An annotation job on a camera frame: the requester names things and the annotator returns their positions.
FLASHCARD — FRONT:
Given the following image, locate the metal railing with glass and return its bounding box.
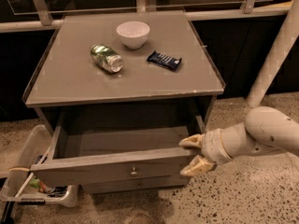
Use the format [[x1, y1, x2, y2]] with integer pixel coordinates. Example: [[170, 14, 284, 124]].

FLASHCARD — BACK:
[[0, 0, 295, 33]]

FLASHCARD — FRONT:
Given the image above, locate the red soda can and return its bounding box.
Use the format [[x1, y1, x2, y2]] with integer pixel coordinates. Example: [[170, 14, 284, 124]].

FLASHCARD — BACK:
[[40, 185, 54, 194]]

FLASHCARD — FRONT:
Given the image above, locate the green soda can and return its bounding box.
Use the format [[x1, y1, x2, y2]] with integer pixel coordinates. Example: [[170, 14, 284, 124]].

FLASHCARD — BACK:
[[91, 45, 123, 74]]

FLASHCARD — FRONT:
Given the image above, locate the white stick in bin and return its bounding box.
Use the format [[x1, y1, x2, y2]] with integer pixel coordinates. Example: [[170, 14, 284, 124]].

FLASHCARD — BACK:
[[15, 148, 50, 198]]

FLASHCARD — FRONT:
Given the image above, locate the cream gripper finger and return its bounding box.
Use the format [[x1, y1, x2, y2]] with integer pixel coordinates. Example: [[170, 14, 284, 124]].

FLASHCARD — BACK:
[[180, 155, 215, 176], [178, 134, 204, 148]]

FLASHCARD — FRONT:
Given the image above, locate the dark blue snack bar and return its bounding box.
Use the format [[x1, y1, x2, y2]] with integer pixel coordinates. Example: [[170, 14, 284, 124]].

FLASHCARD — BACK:
[[147, 50, 182, 71]]

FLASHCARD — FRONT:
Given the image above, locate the grey top drawer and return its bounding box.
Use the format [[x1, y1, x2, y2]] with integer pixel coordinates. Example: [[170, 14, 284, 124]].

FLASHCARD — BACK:
[[31, 115, 205, 187]]

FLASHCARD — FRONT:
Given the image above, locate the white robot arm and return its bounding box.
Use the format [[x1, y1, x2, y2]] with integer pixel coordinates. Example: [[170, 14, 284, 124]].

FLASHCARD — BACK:
[[179, 0, 299, 176]]

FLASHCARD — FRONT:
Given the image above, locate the clear plastic bin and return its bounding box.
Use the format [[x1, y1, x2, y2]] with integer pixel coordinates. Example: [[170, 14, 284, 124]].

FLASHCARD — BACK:
[[0, 125, 78, 207]]

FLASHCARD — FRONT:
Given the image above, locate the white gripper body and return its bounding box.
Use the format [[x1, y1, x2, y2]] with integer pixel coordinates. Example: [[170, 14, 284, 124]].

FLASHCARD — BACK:
[[201, 129, 232, 165]]

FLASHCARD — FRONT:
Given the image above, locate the white ceramic bowl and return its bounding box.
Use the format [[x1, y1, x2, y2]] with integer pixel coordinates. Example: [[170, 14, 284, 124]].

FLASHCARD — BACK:
[[117, 21, 150, 49]]

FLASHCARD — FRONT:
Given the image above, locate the grey bottom drawer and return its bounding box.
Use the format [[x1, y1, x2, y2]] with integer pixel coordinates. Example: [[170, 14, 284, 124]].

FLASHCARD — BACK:
[[82, 179, 187, 194]]

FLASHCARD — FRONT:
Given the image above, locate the grey drawer cabinet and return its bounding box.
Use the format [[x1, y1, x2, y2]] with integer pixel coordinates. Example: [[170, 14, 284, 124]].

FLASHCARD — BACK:
[[21, 10, 226, 195]]

